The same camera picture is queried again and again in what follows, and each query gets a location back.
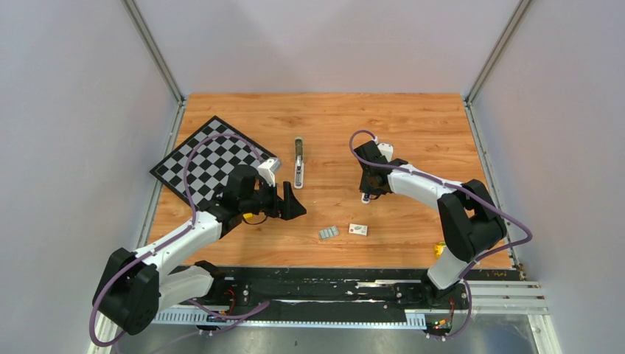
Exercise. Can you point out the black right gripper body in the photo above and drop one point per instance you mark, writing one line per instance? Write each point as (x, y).
(367, 186)

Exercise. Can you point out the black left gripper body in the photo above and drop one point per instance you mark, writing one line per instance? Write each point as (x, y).
(264, 199)

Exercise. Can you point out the white staple tray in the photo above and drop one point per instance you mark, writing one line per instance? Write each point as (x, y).
(328, 232)

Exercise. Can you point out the grey white stapler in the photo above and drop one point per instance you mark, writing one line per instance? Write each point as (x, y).
(299, 163)

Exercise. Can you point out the white staple box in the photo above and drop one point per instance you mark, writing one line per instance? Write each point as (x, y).
(358, 229)

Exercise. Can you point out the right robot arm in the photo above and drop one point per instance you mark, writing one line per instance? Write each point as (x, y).
(469, 222)

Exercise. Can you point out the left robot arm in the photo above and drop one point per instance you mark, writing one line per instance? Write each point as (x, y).
(137, 285)

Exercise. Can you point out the black white checkerboard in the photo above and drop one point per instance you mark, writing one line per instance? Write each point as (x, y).
(211, 165)

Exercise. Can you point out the yellow green toy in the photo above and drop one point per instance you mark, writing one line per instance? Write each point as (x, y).
(439, 249)

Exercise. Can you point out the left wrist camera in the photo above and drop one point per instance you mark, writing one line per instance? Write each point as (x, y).
(267, 170)

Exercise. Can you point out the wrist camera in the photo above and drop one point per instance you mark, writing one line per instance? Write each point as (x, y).
(386, 150)
(267, 170)

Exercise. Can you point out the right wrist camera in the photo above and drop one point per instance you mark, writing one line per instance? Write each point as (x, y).
(386, 150)

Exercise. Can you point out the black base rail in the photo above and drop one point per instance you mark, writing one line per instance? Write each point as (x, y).
(329, 296)

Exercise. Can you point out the right aluminium frame post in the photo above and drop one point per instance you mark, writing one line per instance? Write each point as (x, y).
(498, 49)

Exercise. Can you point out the aluminium frame post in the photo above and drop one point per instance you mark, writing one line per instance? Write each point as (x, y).
(143, 30)
(498, 49)

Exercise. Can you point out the left aluminium frame post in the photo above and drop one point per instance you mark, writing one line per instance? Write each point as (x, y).
(143, 30)

